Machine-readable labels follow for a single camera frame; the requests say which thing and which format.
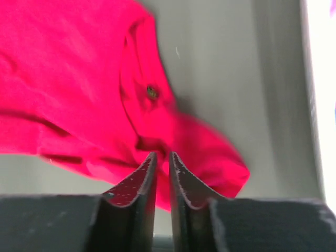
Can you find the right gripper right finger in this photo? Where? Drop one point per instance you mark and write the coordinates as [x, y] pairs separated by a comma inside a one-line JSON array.
[[195, 223]]

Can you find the red t shirt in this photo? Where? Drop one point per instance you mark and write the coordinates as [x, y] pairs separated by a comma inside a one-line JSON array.
[[82, 86]]

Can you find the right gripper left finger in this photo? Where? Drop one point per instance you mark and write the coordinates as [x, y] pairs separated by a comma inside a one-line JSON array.
[[125, 217]]

